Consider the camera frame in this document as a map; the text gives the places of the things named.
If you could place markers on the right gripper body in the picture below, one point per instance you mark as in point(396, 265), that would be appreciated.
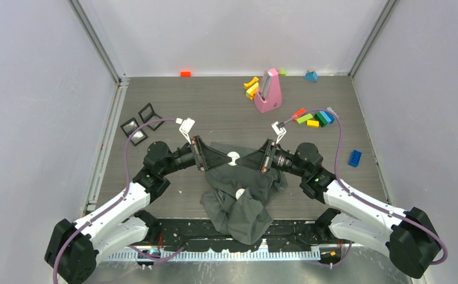
point(271, 150)

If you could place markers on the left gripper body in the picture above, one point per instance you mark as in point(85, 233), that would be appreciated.
point(194, 142)

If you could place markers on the grey t-shirt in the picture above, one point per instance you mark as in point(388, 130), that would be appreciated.
point(236, 204)

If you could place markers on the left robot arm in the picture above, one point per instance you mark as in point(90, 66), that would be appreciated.
point(115, 211)

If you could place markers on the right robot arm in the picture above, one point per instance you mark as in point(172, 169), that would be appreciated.
point(362, 204)

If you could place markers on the black brooch box far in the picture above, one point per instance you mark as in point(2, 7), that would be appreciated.
point(148, 116)

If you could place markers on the black brooch box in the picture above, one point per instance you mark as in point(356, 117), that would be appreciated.
point(148, 116)
point(131, 129)

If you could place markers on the black brooch box near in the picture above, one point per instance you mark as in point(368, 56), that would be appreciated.
point(131, 129)

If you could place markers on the orange long block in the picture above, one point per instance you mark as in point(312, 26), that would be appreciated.
point(298, 114)

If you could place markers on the small yellow block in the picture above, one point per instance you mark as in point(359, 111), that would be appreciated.
point(313, 123)

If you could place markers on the lime green block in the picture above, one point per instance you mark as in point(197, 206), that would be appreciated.
point(304, 118)

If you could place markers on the pink metronome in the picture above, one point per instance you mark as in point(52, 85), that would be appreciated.
point(268, 96)

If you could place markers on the stacked blue green bricks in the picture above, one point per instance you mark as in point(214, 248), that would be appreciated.
point(325, 118)

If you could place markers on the yellow curved blocks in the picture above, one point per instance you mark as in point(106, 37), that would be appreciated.
point(251, 87)

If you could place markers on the blue triangular block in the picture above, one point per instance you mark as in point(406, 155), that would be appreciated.
point(311, 75)

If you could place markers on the blue flat brick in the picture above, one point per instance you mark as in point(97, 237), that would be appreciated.
point(355, 158)

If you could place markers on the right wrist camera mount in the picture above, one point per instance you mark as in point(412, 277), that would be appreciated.
point(279, 129)

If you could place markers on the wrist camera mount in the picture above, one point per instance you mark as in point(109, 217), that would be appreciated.
point(185, 125)
point(279, 129)

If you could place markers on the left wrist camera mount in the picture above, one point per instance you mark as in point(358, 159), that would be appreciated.
point(185, 125)

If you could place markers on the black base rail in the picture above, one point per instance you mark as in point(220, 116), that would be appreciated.
point(200, 236)

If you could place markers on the red block by wall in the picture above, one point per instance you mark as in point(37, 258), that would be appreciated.
point(185, 73)

